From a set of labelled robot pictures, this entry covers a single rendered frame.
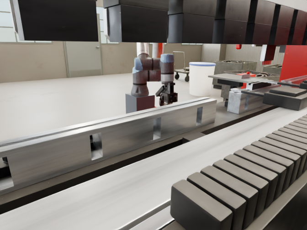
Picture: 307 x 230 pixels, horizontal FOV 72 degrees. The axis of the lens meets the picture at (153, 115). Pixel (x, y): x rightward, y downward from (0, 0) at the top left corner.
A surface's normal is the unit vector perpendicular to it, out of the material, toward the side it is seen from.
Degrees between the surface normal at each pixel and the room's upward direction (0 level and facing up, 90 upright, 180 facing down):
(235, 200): 0
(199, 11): 90
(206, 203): 0
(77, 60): 90
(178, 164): 0
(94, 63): 90
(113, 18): 90
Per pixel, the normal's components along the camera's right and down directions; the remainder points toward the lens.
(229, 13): 0.62, 0.26
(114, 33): -0.78, 0.19
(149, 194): 0.01, -0.95
